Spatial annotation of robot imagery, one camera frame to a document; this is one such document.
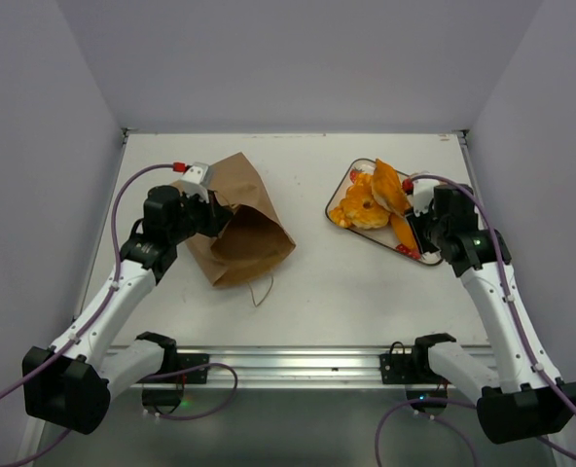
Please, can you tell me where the brown paper bag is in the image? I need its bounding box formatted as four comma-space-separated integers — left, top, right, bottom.
185, 153, 296, 288

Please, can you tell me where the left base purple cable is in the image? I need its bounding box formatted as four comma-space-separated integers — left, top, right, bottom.
146, 362, 239, 420

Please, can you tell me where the braided yellow fake bread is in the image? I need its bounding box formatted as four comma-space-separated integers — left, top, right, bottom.
329, 172, 375, 230

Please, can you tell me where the round orange fake bread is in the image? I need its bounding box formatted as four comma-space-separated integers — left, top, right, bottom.
371, 159, 410, 217

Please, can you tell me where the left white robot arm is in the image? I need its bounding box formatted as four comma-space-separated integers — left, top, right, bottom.
21, 185, 234, 434

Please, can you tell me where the aluminium mounting rail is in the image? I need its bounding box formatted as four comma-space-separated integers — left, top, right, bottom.
107, 344, 496, 390

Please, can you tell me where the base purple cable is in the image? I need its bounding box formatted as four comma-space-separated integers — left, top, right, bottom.
146, 362, 239, 420
375, 396, 482, 467

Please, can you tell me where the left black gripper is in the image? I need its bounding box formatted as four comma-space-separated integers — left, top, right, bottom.
168, 187, 233, 243

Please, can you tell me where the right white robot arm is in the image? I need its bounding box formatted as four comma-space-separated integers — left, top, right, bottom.
380, 177, 576, 444

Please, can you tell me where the long orange fake baguette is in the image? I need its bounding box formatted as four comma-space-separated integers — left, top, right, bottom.
390, 213, 417, 250

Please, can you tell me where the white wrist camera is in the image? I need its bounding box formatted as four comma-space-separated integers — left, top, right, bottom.
178, 162, 213, 203
402, 172, 439, 217

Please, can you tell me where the flower ring fake bread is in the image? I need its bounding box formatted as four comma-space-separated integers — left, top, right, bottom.
340, 185, 390, 230

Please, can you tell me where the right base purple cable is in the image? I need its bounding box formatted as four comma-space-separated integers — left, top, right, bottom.
375, 396, 482, 467

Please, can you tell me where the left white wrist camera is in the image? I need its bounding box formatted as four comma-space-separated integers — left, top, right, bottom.
178, 162, 213, 203

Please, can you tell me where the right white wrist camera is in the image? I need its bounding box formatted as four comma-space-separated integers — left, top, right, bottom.
402, 172, 439, 217

